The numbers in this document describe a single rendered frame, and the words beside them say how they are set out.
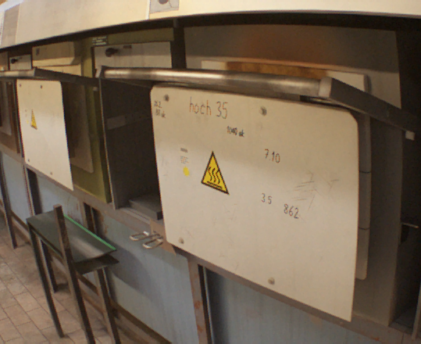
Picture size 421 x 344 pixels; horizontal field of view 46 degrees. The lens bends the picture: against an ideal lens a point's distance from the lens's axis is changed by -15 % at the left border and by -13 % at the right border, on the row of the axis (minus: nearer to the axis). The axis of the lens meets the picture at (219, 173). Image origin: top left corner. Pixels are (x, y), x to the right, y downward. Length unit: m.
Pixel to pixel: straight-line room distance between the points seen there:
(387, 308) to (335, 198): 0.30
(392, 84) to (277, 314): 0.78
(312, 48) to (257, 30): 0.16
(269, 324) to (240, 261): 0.39
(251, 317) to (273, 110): 0.76
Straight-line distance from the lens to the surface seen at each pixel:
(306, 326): 1.44
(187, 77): 1.01
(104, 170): 1.98
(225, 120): 1.12
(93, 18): 1.16
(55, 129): 2.00
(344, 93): 0.78
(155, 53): 1.49
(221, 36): 1.29
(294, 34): 1.11
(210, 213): 1.24
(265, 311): 1.54
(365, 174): 1.04
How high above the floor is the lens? 1.51
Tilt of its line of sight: 17 degrees down
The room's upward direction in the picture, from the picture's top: 5 degrees counter-clockwise
